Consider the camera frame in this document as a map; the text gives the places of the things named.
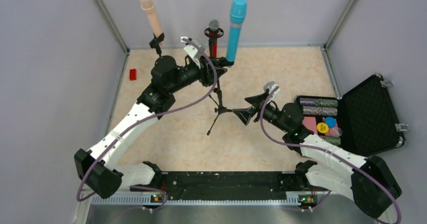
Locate black tripod mic stand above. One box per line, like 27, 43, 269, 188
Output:
206, 57, 234, 136

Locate shock mount tripod stand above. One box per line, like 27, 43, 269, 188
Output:
204, 28, 224, 58

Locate round base mic stand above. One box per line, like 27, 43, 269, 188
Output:
149, 33, 165, 58

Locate red glitter microphone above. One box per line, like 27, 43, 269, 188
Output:
208, 20, 219, 58

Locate blue microphone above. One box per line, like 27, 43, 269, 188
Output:
226, 0, 247, 62

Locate beige microphone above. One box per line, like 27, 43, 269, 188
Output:
140, 0, 163, 37

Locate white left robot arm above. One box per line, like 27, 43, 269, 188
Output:
74, 55, 228, 201

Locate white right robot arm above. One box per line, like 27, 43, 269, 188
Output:
232, 92, 402, 223

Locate pink card in case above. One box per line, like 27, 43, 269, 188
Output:
303, 116, 318, 134

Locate yellow round chip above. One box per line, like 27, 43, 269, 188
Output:
316, 122, 329, 134

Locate blue round chip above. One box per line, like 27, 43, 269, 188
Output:
324, 117, 337, 128

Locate small red block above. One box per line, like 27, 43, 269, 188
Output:
129, 69, 137, 81

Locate black carrying case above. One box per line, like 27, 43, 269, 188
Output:
295, 73, 408, 156

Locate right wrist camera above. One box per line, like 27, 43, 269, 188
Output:
263, 81, 280, 102

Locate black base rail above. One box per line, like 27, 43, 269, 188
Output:
160, 171, 329, 202

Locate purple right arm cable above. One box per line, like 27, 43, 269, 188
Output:
258, 86, 403, 224

